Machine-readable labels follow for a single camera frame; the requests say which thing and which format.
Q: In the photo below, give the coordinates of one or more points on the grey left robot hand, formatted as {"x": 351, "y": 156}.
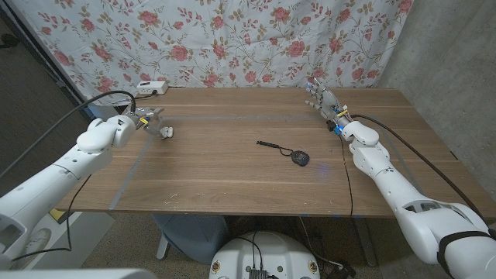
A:
{"x": 145, "y": 118}

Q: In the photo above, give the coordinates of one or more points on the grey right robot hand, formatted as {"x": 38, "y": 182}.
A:
{"x": 328, "y": 102}

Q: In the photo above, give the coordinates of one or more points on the white AirPods case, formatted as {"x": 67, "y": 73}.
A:
{"x": 168, "y": 133}

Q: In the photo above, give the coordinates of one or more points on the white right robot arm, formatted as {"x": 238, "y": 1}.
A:
{"x": 399, "y": 197}

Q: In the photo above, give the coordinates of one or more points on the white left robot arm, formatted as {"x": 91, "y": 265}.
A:
{"x": 58, "y": 182}

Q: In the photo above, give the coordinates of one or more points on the white power strip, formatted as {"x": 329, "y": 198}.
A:
{"x": 152, "y": 88}

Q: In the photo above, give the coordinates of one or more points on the floral backdrop cloth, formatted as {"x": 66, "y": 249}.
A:
{"x": 232, "y": 38}

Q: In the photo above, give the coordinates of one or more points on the blue-grey chair under table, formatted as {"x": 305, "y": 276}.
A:
{"x": 193, "y": 236}

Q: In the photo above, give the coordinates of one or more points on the yellow and black floor pedal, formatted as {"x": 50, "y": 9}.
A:
{"x": 57, "y": 215}

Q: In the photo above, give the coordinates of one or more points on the white table leg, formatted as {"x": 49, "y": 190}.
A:
{"x": 162, "y": 248}

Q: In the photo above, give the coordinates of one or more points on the grey table leg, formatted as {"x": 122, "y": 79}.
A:
{"x": 366, "y": 244}

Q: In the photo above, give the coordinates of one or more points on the white shoe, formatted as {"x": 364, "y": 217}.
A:
{"x": 40, "y": 240}

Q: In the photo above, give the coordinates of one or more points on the white robot torso base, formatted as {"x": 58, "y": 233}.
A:
{"x": 271, "y": 255}

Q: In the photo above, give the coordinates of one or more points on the black power adapter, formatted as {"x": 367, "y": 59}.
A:
{"x": 343, "y": 272}

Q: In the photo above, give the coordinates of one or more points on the white robot head edge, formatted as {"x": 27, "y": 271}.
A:
{"x": 77, "y": 274}

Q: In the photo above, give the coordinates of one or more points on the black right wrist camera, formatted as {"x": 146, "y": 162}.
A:
{"x": 331, "y": 125}

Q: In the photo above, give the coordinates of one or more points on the black door frame strip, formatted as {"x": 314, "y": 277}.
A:
{"x": 46, "y": 58}

